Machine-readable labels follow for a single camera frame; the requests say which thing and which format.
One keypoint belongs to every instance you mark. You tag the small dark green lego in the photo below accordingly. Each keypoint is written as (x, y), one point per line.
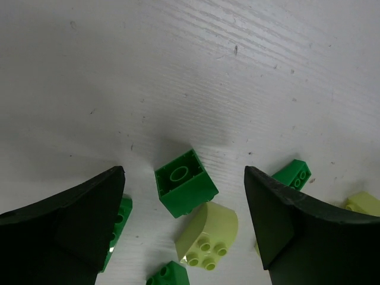
(295, 174)

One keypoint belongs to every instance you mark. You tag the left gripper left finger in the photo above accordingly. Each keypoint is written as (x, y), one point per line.
(63, 239)

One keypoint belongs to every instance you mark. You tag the light green lego middle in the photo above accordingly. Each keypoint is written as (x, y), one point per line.
(364, 203)

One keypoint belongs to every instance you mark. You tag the light green lego left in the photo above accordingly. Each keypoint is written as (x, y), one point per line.
(208, 236)

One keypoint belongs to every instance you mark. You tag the green square lego brick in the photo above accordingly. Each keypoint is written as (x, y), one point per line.
(183, 184)

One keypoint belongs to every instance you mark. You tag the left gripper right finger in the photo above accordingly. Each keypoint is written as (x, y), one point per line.
(303, 240)

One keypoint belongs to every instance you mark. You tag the green lego plate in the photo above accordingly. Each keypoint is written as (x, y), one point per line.
(124, 212)

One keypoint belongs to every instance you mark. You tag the light green lego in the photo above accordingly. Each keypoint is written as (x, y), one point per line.
(364, 203)
(208, 236)

